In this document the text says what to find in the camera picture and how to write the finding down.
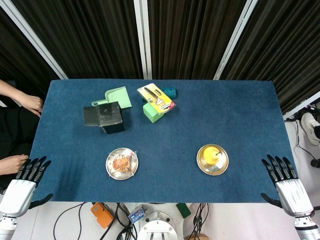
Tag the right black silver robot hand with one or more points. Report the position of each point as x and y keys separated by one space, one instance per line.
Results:
x=292 y=197

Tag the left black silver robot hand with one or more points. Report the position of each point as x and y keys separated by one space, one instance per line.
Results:
x=18 y=195

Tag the bare person hand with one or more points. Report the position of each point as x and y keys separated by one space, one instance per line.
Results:
x=11 y=163
x=32 y=103

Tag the yellow round food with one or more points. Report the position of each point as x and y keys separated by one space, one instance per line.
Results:
x=211 y=156

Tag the plastic brown mooncake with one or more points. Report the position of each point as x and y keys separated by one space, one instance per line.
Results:
x=122 y=165

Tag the bare person forearm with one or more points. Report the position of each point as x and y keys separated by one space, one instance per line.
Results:
x=8 y=91

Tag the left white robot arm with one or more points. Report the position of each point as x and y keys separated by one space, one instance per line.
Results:
x=6 y=227

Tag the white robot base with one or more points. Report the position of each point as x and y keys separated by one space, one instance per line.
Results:
x=160 y=225

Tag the round steel plate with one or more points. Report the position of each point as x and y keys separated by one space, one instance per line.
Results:
x=212 y=170
x=110 y=172

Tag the black person clothing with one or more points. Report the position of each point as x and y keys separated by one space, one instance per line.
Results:
x=15 y=130

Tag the black round floor object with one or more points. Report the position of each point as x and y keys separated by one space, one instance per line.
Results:
x=315 y=163

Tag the black pleated curtain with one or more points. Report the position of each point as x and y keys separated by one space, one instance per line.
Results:
x=282 y=45
x=87 y=37
x=190 y=37
x=15 y=60

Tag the white sneaker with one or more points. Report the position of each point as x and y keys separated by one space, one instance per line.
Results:
x=310 y=127

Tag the open black cardboard box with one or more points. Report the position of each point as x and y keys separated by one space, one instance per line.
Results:
x=110 y=116

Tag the orange handheld device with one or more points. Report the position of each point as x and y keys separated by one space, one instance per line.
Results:
x=101 y=215

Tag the light green plastic dustpan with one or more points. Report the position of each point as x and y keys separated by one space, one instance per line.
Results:
x=120 y=96

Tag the blue table cloth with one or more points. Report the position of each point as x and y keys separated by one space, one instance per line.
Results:
x=225 y=120

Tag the dark green block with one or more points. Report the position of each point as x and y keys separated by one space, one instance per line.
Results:
x=183 y=210

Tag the green foam cube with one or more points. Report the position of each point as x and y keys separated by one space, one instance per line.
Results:
x=151 y=112

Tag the blue white small box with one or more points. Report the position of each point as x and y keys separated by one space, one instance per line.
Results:
x=137 y=214

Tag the razor on yellow blister card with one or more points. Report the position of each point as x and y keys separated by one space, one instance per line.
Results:
x=156 y=97

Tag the teal cylinder toy block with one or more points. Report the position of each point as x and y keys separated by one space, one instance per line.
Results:
x=171 y=92

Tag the white frame post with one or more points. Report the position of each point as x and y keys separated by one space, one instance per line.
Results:
x=143 y=37
x=302 y=105
x=235 y=40
x=32 y=37

